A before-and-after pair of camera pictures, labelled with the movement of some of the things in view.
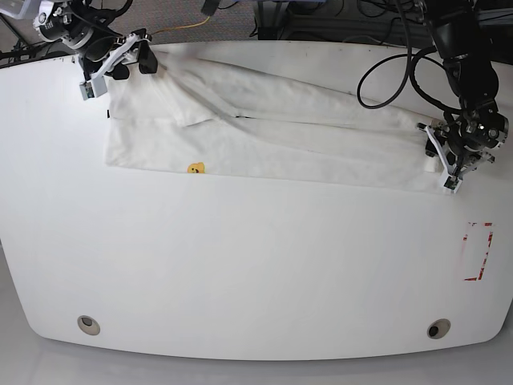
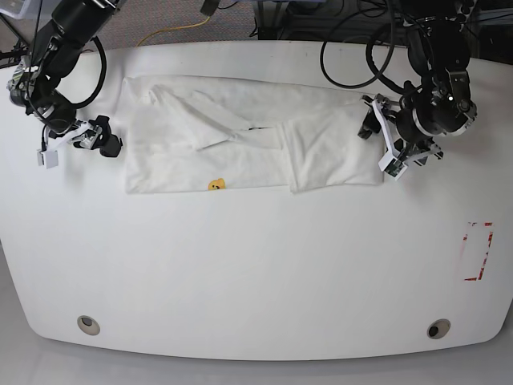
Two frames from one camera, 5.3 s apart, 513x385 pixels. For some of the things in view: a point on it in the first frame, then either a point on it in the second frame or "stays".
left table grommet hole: x=88 y=325 stays
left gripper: x=464 y=137 → x=443 y=108
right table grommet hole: x=438 y=329 stays
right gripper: x=99 y=50 → x=87 y=136
